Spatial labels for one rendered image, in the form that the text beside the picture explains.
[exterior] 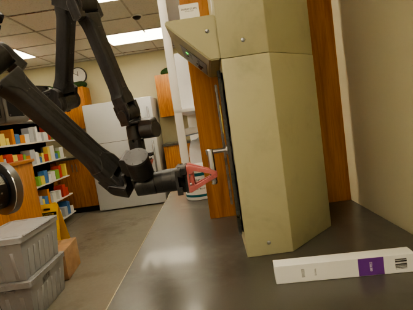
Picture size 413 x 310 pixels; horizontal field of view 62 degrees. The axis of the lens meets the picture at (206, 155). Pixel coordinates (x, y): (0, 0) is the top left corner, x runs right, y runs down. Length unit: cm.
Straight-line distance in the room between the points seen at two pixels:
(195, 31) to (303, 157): 40
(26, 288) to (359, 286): 251
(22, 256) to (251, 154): 228
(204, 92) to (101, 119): 484
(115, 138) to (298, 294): 536
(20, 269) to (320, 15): 251
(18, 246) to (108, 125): 345
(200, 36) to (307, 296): 58
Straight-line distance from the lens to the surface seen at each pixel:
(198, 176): 149
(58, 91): 140
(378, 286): 73
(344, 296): 70
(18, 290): 296
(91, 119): 601
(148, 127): 121
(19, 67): 85
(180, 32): 82
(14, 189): 144
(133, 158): 81
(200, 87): 117
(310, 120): 94
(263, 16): 84
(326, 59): 125
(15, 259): 289
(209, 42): 82
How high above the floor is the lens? 128
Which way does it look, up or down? 6 degrees down
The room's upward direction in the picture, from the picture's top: 8 degrees counter-clockwise
